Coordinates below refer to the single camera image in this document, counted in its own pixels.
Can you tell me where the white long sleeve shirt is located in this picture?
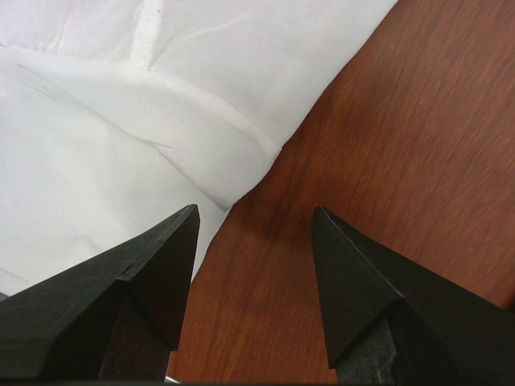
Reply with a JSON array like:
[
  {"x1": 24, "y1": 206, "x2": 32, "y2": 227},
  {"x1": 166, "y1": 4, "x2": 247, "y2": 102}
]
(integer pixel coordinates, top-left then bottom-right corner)
[{"x1": 1, "y1": 1, "x2": 393, "y2": 295}]

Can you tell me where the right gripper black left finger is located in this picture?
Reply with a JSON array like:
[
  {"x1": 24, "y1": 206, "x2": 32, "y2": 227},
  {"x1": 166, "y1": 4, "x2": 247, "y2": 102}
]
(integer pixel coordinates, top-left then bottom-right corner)
[{"x1": 1, "y1": 205, "x2": 200, "y2": 382}]

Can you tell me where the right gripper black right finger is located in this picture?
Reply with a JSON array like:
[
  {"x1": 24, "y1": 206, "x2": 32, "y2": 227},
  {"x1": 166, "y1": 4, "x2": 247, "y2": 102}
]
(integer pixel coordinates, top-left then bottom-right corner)
[{"x1": 311, "y1": 207, "x2": 514, "y2": 384}]

